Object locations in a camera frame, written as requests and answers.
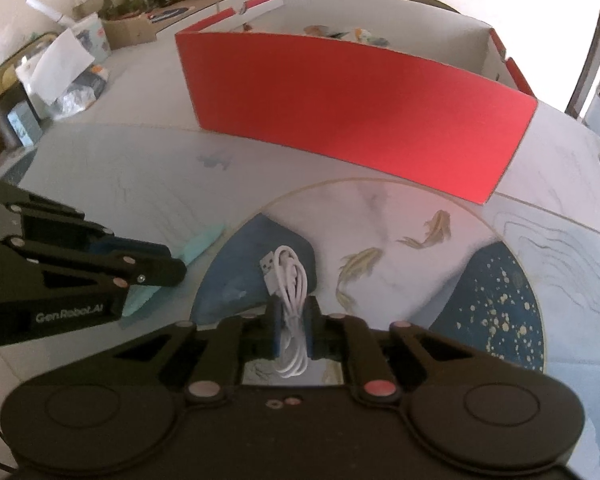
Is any clear plastic bag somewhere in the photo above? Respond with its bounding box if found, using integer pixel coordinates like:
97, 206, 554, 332
47, 65, 109, 120

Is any red cardboard box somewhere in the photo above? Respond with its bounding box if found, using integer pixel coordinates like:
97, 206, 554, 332
175, 0, 538, 204

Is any white paper sheet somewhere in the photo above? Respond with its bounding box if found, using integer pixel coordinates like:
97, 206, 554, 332
16, 29, 95, 105

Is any white orange plastic bag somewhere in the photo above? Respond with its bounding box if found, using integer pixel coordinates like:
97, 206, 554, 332
303, 25, 390, 48

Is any white usb cable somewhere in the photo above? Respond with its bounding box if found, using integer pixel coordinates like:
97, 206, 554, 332
258, 244, 312, 380

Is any white sideboard cabinet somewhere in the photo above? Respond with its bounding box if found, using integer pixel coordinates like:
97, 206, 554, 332
99, 0, 261, 51

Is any yellow rimmed container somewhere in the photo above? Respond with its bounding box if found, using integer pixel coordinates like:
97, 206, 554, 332
0, 32, 58, 99

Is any small light blue box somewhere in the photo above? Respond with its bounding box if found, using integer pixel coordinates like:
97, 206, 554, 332
7, 101, 43, 146

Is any white printed cup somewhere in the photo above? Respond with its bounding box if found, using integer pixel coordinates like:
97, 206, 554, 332
71, 13, 111, 64

